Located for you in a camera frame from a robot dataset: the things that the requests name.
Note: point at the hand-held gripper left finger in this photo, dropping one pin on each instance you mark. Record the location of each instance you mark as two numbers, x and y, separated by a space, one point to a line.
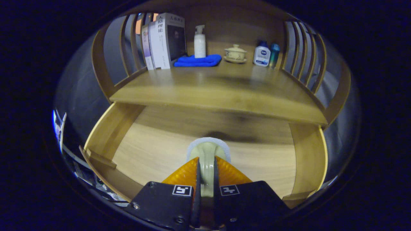
196 208

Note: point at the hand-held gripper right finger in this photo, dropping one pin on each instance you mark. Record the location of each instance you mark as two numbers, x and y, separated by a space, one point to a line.
216 208

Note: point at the wooden drawer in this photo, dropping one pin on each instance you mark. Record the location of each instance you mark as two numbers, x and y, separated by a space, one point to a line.
154 150

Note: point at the wooden countertop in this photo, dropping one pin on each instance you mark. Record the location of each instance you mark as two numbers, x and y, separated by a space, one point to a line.
208 89

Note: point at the blue folded cloth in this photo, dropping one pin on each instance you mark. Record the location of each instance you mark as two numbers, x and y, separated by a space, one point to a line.
199 61

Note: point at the beige lidded teacup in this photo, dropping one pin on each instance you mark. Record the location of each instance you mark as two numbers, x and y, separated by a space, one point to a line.
235 54

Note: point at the white stand table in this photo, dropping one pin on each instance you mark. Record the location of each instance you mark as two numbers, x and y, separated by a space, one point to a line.
59 128

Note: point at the white lotion bottle blue cap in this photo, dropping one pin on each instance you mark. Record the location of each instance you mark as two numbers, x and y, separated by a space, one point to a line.
261 54

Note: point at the white spray bottle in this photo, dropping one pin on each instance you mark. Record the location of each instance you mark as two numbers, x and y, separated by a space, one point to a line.
199 45

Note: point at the teal bottle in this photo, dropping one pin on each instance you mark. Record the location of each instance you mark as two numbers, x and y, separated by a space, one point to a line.
274 53

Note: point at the thin purple-spined book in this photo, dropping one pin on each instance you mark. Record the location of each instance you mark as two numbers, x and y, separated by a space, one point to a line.
146 48

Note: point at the thick white book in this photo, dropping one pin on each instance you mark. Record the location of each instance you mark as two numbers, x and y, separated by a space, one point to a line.
160 41

